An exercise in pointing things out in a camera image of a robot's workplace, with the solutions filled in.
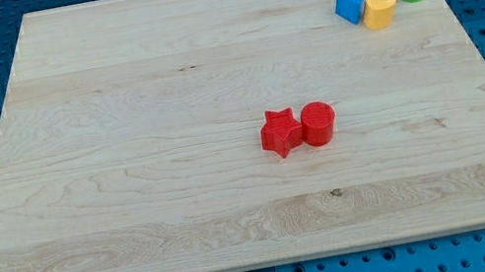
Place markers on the red star block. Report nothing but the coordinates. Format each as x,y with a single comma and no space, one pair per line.
281,132

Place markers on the wooden board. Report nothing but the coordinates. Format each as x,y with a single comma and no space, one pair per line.
129,135

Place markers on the red cylinder block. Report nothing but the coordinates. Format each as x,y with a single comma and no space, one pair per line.
318,123

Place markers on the blue triangle block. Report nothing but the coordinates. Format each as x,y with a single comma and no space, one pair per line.
350,10

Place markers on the yellow heart block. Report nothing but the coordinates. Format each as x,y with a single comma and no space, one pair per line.
378,14

